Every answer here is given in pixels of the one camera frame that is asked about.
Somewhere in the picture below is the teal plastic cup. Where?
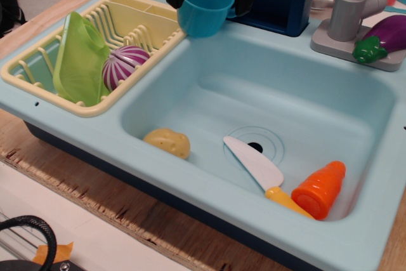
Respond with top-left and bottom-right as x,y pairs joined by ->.
177,0 -> 235,38

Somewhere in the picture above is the light blue toy sink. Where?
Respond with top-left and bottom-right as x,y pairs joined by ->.
1,0 -> 405,270

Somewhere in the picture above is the purple white toy onion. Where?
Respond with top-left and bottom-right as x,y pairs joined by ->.
102,45 -> 150,91

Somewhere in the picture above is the grey toy faucet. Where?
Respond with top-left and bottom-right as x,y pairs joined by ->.
310,0 -> 387,62

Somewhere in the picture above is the green plastic plate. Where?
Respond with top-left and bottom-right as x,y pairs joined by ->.
53,11 -> 110,107

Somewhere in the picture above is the teal plastic utensil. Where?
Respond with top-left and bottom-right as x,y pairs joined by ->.
384,6 -> 406,15

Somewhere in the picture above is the purple toy eggplant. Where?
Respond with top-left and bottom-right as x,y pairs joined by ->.
352,15 -> 405,63

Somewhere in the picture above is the yellow toy potato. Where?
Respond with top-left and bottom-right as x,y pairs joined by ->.
143,128 -> 191,159

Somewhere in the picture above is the black bag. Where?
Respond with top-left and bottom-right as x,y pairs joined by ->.
1,0 -> 27,38

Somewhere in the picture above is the orange toy carrot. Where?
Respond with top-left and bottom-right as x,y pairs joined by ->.
291,161 -> 346,220

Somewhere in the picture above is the orange tape piece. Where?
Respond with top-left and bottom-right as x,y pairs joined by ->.
32,242 -> 74,265

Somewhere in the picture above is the white toy knife yellow handle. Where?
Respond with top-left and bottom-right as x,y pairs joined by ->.
223,136 -> 314,220

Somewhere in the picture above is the black braided cable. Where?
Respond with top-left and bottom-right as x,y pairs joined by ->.
0,215 -> 58,268

